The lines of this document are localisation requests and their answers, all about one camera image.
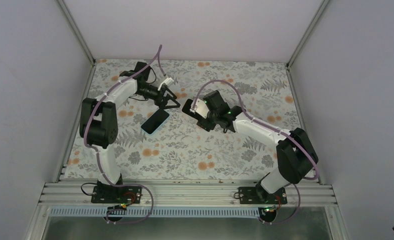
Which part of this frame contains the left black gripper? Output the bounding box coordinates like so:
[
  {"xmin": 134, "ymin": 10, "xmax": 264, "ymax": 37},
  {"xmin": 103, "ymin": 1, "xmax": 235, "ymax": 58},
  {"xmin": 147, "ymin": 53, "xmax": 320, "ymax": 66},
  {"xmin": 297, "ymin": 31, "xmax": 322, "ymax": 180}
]
[{"xmin": 137, "ymin": 83, "xmax": 181, "ymax": 110}]

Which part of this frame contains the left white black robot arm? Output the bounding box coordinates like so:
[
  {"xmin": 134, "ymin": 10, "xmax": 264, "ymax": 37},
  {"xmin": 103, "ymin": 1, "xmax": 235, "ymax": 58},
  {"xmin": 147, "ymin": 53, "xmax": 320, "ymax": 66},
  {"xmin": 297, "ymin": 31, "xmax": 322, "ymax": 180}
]
[{"xmin": 79, "ymin": 61, "xmax": 180, "ymax": 203}]

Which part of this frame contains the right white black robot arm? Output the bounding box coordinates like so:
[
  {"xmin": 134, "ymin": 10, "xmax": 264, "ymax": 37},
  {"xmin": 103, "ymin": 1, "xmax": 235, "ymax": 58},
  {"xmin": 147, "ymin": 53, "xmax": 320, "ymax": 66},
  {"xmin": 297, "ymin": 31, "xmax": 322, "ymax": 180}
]
[{"xmin": 189, "ymin": 90, "xmax": 319, "ymax": 204}]

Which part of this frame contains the phone in light blue case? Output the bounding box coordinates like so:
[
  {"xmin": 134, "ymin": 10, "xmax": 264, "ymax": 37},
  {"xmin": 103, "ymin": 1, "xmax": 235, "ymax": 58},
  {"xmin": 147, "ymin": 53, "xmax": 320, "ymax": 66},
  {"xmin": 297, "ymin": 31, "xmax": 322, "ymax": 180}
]
[{"xmin": 141, "ymin": 109, "xmax": 170, "ymax": 135}]

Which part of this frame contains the floral patterned table mat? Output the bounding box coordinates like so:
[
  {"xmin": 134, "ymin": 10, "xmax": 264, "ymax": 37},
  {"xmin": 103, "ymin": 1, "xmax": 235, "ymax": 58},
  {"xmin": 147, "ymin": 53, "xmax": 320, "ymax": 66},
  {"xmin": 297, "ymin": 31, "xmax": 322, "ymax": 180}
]
[{"xmin": 66, "ymin": 58, "xmax": 318, "ymax": 182}]

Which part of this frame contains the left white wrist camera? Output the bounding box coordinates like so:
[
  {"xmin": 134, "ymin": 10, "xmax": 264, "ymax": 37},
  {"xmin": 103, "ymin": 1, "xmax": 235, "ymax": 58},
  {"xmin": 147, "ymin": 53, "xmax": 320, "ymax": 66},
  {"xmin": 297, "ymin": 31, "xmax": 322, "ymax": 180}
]
[{"xmin": 157, "ymin": 77, "xmax": 177, "ymax": 91}]

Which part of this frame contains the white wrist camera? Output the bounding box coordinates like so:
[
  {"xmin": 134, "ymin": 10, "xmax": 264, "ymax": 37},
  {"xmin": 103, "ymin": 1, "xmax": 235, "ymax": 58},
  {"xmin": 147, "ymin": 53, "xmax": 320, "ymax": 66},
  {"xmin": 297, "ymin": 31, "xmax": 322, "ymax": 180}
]
[
  {"xmin": 190, "ymin": 98, "xmax": 210, "ymax": 119},
  {"xmin": 157, "ymin": 77, "xmax": 177, "ymax": 91}
]

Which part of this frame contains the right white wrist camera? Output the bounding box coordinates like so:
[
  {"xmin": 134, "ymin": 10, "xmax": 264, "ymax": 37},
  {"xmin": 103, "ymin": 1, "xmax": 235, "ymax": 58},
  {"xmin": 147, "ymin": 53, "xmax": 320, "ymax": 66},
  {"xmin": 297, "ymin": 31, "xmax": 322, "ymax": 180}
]
[{"xmin": 190, "ymin": 98, "xmax": 210, "ymax": 119}]

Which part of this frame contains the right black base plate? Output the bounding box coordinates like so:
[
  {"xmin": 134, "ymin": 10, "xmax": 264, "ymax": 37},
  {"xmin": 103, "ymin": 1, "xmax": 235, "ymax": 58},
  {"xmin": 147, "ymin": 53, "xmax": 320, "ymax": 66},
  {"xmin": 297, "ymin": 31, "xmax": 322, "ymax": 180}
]
[{"xmin": 233, "ymin": 186, "xmax": 288, "ymax": 205}]

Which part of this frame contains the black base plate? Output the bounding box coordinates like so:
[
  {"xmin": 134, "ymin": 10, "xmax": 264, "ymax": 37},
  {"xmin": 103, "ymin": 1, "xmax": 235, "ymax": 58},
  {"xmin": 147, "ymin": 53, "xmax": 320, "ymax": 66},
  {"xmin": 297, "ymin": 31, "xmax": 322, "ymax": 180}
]
[
  {"xmin": 90, "ymin": 184, "xmax": 142, "ymax": 205},
  {"xmin": 233, "ymin": 186, "xmax": 288, "ymax": 205}
]

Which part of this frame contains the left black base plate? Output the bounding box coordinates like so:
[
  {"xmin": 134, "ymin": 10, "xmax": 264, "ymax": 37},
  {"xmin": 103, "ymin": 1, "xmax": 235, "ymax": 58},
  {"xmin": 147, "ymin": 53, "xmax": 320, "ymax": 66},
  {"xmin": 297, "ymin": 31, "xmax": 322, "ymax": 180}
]
[{"xmin": 90, "ymin": 184, "xmax": 142, "ymax": 205}]

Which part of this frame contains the aluminium rail frame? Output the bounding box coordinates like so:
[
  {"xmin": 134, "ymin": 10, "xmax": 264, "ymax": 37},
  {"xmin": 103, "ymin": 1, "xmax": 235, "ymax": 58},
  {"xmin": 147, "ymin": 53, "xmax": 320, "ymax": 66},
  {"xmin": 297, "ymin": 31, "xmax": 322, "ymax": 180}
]
[{"xmin": 23, "ymin": 0, "xmax": 350, "ymax": 240}]

